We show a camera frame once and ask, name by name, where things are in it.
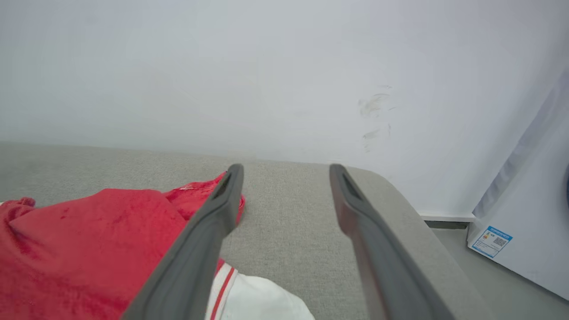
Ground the red and white garment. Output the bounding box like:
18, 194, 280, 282
0, 171, 316, 320

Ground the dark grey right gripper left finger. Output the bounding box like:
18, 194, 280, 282
121, 164, 244, 320

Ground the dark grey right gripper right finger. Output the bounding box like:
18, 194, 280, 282
329, 164, 458, 320

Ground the white washing machine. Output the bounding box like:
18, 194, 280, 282
467, 67, 569, 303

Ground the blue white energy label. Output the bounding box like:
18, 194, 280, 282
471, 226, 513, 259

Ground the grey fabric sofa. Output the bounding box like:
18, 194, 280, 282
0, 141, 498, 320

